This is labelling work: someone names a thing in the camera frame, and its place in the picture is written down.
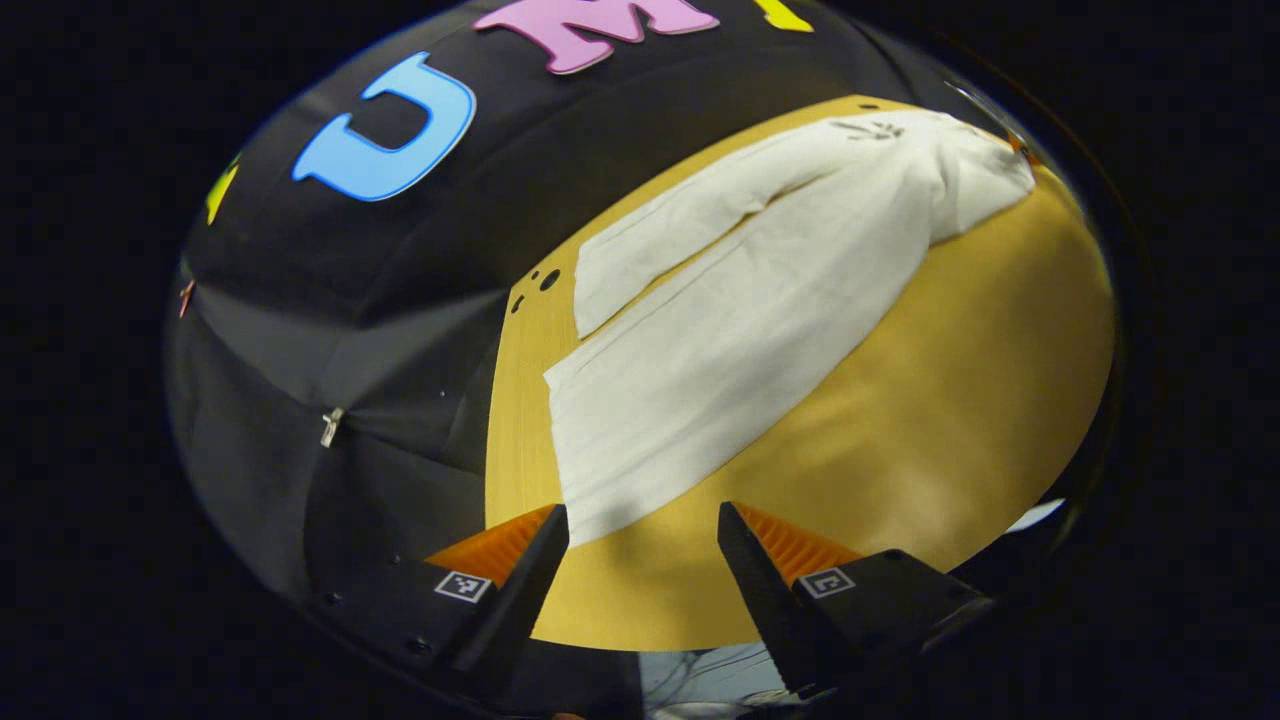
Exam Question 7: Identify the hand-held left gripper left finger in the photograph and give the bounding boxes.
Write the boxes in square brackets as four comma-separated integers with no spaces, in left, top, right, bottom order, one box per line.
[300,503,571,706]

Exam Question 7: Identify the black backdrop cloth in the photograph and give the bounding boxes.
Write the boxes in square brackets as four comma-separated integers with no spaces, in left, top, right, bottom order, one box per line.
[165,0,961,691]

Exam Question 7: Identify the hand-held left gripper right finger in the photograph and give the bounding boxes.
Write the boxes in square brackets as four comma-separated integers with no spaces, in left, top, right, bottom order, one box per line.
[717,501,996,701]

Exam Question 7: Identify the white jeans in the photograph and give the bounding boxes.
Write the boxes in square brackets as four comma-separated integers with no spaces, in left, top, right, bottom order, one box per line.
[543,108,1037,548]

